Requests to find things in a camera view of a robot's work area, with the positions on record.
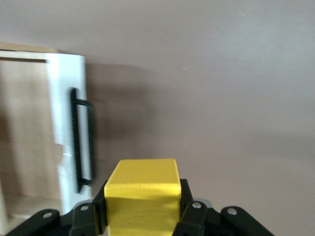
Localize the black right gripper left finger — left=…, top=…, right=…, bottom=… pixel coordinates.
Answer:
left=4, top=180, right=109, bottom=236

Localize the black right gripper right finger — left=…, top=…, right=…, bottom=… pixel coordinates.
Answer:
left=172, top=178, right=274, bottom=236

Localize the yellow wooden block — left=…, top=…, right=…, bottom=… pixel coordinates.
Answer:
left=103, top=158, right=182, bottom=236

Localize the black metal drawer handle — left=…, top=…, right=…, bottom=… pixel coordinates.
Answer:
left=70, top=87, right=96, bottom=194

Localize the white fronted wooden drawer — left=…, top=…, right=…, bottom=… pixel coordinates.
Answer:
left=0, top=41, right=94, bottom=222

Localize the brown table cover mat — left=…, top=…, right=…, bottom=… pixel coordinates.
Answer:
left=0, top=0, right=315, bottom=236

